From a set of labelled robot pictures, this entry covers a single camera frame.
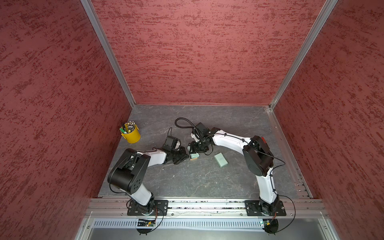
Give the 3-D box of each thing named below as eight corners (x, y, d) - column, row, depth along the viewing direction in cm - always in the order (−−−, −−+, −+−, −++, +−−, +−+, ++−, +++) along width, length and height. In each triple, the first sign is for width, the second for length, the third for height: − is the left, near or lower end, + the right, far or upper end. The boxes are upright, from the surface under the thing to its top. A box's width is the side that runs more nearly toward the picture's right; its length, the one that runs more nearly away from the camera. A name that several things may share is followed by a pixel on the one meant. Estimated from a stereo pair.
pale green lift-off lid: (220, 168, 90) (221, 166, 87) (213, 156, 95) (214, 154, 92) (227, 164, 91) (228, 162, 89) (220, 153, 96) (221, 151, 94)
